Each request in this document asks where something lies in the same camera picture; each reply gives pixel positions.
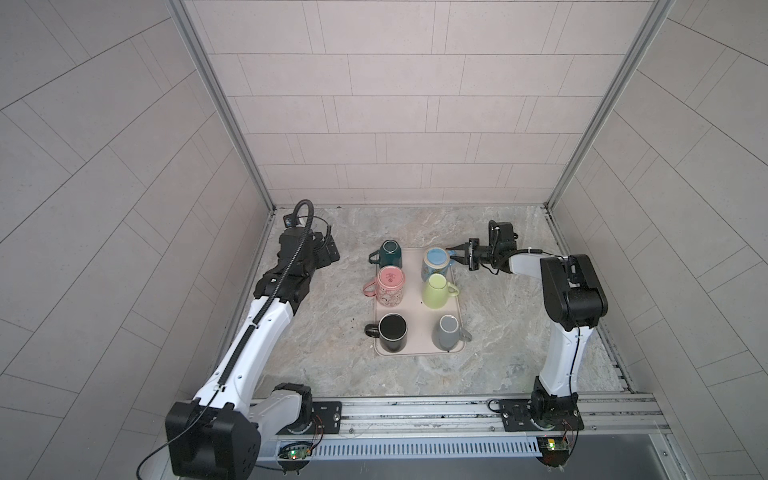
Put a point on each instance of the controller circuit board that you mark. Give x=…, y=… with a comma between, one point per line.
x=555, y=451
x=293, y=457

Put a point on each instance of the grey mug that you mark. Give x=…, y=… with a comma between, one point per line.
x=448, y=333

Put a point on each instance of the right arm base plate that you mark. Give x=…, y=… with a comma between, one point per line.
x=524, y=415

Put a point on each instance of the light green mug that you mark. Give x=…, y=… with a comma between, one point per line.
x=437, y=291

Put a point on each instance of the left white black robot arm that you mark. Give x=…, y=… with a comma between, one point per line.
x=218, y=434

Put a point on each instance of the blue butterfly mug yellow inside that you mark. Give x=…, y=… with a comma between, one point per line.
x=435, y=260

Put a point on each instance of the beige rectangular tray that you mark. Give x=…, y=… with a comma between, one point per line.
x=421, y=320

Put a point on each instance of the left controller circuit board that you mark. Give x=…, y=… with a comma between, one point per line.
x=293, y=457

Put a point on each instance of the right controller circuit board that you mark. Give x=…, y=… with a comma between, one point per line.
x=555, y=451

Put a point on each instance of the dark green mug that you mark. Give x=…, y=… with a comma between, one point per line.
x=388, y=254

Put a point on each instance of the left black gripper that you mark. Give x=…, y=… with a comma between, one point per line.
x=324, y=259

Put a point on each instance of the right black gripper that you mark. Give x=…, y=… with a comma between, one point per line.
x=472, y=254

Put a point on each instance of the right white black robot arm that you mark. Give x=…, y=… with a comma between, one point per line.
x=574, y=300

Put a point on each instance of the black mug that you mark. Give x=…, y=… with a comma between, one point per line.
x=391, y=331

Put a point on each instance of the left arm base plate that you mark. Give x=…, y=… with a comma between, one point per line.
x=329, y=413

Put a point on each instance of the pink mug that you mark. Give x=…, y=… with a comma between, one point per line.
x=387, y=287

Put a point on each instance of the aluminium mounting rail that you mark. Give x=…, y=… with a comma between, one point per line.
x=472, y=416

